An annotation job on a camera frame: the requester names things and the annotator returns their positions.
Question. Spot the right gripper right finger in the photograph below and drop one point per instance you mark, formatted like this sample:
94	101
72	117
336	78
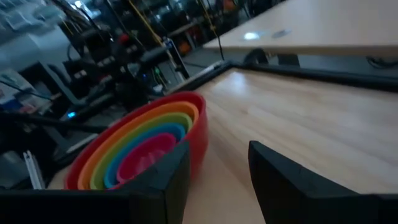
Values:
280	186

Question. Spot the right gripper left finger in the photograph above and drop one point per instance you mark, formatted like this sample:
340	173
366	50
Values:
168	186

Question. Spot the small pink bowl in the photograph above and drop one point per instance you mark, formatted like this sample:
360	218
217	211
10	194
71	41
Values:
146	152

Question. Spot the blue bowl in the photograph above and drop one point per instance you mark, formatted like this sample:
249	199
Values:
169	128

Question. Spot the large red bowl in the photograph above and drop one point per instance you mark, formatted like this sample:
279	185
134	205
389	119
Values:
199	130

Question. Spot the green bowl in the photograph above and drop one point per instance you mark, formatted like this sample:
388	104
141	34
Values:
177	118

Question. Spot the orange bowl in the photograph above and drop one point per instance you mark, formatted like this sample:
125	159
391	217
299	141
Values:
183	107

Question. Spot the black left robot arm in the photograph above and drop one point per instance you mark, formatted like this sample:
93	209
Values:
133	90

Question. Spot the tan wooden desk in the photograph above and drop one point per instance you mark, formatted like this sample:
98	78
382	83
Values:
326	25

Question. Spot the white metal rail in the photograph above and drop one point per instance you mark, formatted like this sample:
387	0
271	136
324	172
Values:
34	171

